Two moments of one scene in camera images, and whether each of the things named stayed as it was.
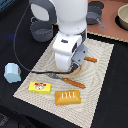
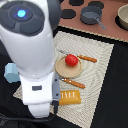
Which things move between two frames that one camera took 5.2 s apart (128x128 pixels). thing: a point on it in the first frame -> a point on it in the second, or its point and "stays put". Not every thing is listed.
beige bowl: [123, 15] stays put
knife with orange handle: [88, 58] stays put
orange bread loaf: [67, 97] stays put
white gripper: [69, 51] -> [37, 95]
